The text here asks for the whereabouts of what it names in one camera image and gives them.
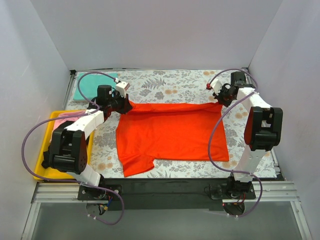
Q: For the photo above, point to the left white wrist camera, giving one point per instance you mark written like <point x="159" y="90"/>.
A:
<point x="122" y="88"/>

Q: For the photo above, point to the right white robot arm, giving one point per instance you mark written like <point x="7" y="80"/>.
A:
<point x="262" y="130"/>

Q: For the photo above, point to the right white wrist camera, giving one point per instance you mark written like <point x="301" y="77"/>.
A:
<point x="214" y="85"/>

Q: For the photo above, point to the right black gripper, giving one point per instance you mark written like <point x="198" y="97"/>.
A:
<point x="222" y="96"/>

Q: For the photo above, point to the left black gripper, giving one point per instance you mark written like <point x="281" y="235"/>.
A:
<point x="123" y="105"/>

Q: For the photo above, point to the floral patterned table mat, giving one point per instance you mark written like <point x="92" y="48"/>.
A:
<point x="168" y="86"/>

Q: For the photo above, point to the folded teal t shirt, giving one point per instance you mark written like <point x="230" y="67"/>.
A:
<point x="89" y="85"/>

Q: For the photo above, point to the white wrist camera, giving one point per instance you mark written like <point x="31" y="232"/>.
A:
<point x="122" y="88"/>
<point x="214" y="85"/>

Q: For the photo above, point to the black t shirt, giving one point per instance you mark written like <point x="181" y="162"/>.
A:
<point x="66" y="156"/>

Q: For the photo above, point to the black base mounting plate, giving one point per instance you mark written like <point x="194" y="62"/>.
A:
<point x="167" y="193"/>

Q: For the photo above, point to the pink t shirt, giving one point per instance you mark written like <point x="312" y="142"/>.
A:
<point x="68" y="117"/>

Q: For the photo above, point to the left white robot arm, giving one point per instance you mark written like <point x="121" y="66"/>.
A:
<point x="95" y="115"/>

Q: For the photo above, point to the orange t shirt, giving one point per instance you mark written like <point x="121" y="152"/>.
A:
<point x="169" y="131"/>

